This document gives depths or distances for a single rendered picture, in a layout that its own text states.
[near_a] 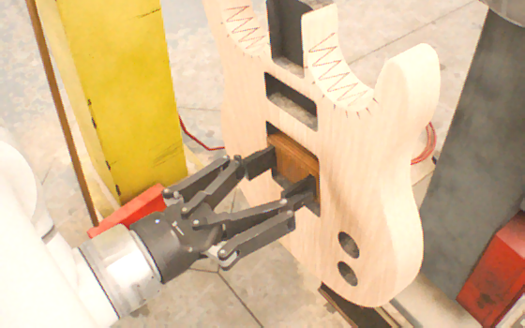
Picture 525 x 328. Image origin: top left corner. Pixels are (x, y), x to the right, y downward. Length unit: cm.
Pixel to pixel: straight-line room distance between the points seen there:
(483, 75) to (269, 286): 99
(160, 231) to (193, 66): 190
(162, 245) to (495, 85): 66
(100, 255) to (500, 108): 73
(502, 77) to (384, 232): 49
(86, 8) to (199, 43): 126
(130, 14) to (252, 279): 88
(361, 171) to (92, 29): 99
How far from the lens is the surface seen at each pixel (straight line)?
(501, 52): 95
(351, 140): 52
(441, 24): 283
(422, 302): 138
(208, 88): 229
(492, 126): 103
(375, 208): 55
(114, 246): 55
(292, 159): 63
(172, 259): 56
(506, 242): 114
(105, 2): 137
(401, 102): 44
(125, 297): 55
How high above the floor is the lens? 149
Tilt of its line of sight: 49 degrees down
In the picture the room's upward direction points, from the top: straight up
